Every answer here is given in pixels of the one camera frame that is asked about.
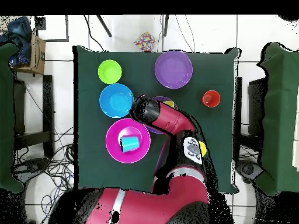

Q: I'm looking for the blue cup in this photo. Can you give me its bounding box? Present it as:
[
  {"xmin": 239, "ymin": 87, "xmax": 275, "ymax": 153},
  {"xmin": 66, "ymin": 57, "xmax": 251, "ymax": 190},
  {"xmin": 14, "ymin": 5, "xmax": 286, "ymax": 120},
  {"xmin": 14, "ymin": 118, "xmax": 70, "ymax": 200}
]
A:
[{"xmin": 120, "ymin": 135, "xmax": 141, "ymax": 153}]

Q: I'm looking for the purple bowl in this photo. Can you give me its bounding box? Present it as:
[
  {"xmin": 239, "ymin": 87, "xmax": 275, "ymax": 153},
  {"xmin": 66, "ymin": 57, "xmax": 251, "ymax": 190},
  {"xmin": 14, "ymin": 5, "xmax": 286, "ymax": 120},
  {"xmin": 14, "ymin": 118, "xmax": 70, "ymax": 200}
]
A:
[
  {"xmin": 144, "ymin": 96, "xmax": 179, "ymax": 135},
  {"xmin": 154, "ymin": 50, "xmax": 194, "ymax": 90}
]

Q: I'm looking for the large blue bowl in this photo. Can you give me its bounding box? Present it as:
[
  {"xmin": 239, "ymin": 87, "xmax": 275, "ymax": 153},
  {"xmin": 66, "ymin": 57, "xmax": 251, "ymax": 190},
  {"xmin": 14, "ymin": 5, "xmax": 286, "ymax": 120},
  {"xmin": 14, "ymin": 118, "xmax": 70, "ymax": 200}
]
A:
[{"xmin": 99, "ymin": 83, "xmax": 135, "ymax": 118}]

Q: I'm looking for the pink bowl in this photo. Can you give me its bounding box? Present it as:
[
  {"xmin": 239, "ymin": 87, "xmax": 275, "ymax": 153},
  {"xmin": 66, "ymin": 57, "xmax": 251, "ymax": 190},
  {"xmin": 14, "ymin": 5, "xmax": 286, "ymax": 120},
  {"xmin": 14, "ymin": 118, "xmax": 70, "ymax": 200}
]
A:
[{"xmin": 105, "ymin": 118, "xmax": 152, "ymax": 164}]

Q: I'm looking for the green bowl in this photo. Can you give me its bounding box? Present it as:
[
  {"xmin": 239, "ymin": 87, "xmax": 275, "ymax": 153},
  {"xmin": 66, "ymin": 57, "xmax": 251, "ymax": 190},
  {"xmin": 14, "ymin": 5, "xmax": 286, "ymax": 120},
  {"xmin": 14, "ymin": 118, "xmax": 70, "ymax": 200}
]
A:
[{"xmin": 98, "ymin": 59, "xmax": 123, "ymax": 85}]

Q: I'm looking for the orange cup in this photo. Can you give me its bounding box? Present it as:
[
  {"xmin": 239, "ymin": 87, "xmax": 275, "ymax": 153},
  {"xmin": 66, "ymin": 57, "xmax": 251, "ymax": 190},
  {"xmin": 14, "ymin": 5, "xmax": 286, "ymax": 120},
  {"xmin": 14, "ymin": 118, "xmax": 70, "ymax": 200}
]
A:
[{"xmin": 201, "ymin": 90, "xmax": 221, "ymax": 109}]

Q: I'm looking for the dark green table cloth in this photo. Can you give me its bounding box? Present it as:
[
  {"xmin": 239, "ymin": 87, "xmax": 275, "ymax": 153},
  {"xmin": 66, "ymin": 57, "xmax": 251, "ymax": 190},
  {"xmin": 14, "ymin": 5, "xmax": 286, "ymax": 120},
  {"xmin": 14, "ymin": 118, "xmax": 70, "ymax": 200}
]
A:
[{"xmin": 73, "ymin": 45, "xmax": 241, "ymax": 194}]

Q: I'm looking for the colourful patterned box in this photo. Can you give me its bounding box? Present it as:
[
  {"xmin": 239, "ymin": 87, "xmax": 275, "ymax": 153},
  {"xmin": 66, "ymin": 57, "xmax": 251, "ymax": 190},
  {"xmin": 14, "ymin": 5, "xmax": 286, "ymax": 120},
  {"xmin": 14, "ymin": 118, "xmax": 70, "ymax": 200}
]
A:
[{"xmin": 134, "ymin": 31, "xmax": 157, "ymax": 53}]

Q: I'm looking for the black tripod leg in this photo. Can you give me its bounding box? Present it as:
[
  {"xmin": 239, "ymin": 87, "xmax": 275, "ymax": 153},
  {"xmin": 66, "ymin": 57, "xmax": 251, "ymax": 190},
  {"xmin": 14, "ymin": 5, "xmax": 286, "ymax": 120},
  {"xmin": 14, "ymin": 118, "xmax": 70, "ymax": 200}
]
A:
[
  {"xmin": 96, "ymin": 15, "xmax": 113, "ymax": 38},
  {"xmin": 162, "ymin": 15, "xmax": 170, "ymax": 37}
]

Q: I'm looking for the cardboard box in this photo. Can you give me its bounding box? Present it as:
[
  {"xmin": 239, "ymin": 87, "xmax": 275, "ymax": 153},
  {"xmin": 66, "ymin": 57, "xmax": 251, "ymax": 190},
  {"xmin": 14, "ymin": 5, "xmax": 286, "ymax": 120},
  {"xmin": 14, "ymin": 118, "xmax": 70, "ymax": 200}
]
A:
[{"xmin": 13, "ymin": 31, "xmax": 47, "ymax": 75}]

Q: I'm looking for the green cloth side table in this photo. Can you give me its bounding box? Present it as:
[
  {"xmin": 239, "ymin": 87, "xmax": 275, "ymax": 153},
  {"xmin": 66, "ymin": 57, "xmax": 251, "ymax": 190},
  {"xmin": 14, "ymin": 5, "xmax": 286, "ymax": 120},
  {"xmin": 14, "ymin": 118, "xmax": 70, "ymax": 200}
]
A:
[
  {"xmin": 255, "ymin": 42, "xmax": 299, "ymax": 197},
  {"xmin": 0, "ymin": 43, "xmax": 25, "ymax": 194}
]

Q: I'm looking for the blue cloth bundle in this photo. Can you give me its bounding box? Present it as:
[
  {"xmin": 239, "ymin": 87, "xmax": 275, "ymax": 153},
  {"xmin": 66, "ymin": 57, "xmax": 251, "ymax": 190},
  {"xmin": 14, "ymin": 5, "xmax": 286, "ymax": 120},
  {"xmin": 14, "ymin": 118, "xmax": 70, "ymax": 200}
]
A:
[{"xmin": 0, "ymin": 16, "xmax": 33, "ymax": 67}]

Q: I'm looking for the black floor cable tangle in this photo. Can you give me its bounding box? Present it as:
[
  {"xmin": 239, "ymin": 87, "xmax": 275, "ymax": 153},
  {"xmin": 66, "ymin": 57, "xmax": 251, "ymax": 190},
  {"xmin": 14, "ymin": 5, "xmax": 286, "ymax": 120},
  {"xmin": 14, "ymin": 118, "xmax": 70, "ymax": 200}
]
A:
[{"xmin": 13, "ymin": 125, "xmax": 75, "ymax": 211}]

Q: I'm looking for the black stool frame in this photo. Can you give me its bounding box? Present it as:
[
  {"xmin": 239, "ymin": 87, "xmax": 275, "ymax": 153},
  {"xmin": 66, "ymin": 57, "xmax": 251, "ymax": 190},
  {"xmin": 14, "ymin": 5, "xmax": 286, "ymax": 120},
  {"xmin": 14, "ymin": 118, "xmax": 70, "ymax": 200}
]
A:
[{"xmin": 13, "ymin": 75, "xmax": 55, "ymax": 158}]

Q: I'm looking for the black pedestal leg with caster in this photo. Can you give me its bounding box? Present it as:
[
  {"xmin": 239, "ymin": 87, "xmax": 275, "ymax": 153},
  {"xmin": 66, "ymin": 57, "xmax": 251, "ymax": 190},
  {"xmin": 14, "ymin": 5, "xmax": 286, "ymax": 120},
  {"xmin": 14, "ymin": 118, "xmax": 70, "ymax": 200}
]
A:
[
  {"xmin": 235, "ymin": 158, "xmax": 265, "ymax": 184},
  {"xmin": 12, "ymin": 157, "xmax": 51, "ymax": 179}
]

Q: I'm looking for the black floor frame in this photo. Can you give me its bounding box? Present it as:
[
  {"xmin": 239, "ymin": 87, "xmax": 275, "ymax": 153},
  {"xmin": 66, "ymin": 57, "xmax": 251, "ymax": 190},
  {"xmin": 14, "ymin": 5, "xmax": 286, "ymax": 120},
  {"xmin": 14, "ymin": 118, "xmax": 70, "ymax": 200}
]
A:
[{"xmin": 34, "ymin": 15, "xmax": 70, "ymax": 43}]

